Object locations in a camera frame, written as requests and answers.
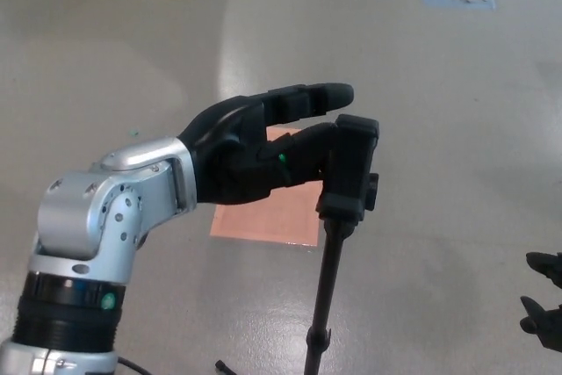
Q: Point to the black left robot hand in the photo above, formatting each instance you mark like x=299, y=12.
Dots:
x=228, y=164

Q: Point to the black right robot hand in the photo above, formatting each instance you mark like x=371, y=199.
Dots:
x=549, y=322

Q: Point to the black tripod phone stand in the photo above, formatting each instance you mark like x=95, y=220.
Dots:
x=349, y=164

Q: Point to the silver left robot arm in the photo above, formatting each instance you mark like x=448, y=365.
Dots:
x=88, y=225

